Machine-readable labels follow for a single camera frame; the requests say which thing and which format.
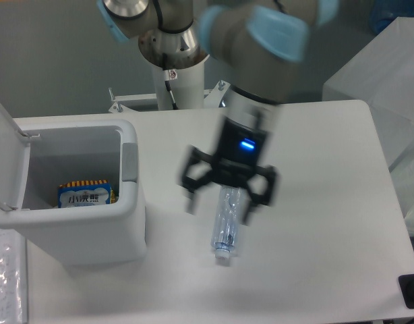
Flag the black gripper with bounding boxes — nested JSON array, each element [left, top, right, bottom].
[[179, 117, 278, 225]]

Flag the clear plastic bottle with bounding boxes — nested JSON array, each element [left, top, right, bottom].
[[210, 186, 245, 267]]

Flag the blue snack bag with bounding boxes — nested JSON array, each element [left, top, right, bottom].
[[57, 180, 112, 208]]

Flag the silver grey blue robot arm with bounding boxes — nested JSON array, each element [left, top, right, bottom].
[[97, 1, 340, 223]]

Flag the white trash can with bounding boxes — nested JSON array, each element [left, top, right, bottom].
[[0, 103, 146, 265]]

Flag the black device at table edge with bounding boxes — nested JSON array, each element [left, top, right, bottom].
[[398, 274, 414, 309]]

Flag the blue water jug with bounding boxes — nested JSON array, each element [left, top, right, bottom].
[[368, 0, 414, 34]]

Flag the clipboard with paper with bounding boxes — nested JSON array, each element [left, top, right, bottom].
[[0, 229, 28, 323]]

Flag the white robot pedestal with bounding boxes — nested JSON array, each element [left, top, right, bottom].
[[109, 59, 230, 113]]

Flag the black cable on pedestal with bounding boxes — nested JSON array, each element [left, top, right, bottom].
[[161, 53, 179, 111]]

